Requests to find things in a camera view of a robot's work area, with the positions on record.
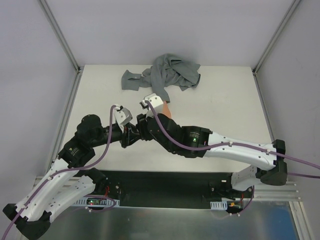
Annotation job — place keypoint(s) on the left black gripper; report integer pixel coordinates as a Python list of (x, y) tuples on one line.
[(125, 138)]

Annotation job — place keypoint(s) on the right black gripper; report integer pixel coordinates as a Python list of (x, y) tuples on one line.
[(141, 124)]

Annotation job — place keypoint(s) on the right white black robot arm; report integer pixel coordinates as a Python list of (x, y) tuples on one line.
[(265, 161)]

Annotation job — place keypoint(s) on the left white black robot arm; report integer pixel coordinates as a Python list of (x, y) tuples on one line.
[(70, 177)]

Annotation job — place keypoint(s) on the mannequin hand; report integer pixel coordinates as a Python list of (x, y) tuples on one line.
[(166, 111)]

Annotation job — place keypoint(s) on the grey crumpled shirt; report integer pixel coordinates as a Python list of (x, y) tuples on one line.
[(166, 70)]

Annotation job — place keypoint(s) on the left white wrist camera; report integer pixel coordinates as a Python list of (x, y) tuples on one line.
[(122, 116)]

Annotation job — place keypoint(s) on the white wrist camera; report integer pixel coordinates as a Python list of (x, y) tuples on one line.
[(122, 116), (155, 101)]

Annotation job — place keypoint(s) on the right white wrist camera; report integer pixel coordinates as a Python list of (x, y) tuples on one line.
[(155, 101)]

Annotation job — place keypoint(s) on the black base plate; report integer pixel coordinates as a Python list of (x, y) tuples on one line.
[(181, 190)]

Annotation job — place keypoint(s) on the left aluminium frame post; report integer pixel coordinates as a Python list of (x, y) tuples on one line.
[(45, 7)]

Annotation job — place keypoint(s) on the aluminium frame post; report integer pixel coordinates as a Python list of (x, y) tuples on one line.
[(276, 35), (45, 7)]

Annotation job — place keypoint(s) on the right aluminium frame post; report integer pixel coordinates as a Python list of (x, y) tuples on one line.
[(276, 35)]

